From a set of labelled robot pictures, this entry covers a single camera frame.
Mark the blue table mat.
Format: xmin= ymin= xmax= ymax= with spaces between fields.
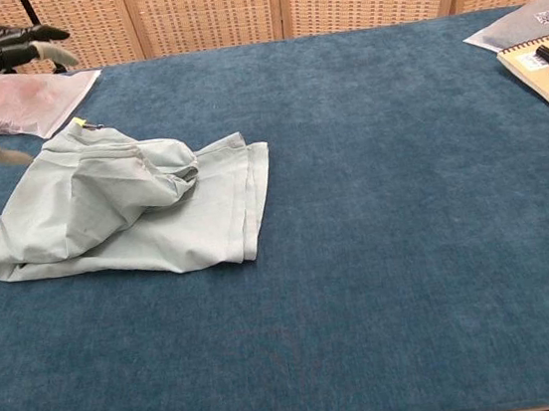
xmin=0 ymin=0 xmax=549 ymax=411

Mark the light green T-shirt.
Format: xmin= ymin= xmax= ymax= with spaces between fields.
xmin=0 ymin=101 xmax=283 ymax=299

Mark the kraft spiral notebook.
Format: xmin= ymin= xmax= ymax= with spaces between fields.
xmin=492 ymin=30 xmax=549 ymax=125

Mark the frosted bag with QR label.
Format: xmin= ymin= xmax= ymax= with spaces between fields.
xmin=459 ymin=0 xmax=549 ymax=59

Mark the black tripod stand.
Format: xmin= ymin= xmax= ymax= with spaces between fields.
xmin=18 ymin=0 xmax=68 ymax=78

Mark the frosted bag with red cloth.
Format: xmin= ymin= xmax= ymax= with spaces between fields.
xmin=0 ymin=65 xmax=110 ymax=145

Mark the yellow binder clip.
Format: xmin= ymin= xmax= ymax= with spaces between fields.
xmin=71 ymin=113 xmax=105 ymax=134

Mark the wooden wicker folding screen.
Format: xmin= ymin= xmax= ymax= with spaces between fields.
xmin=0 ymin=0 xmax=549 ymax=80

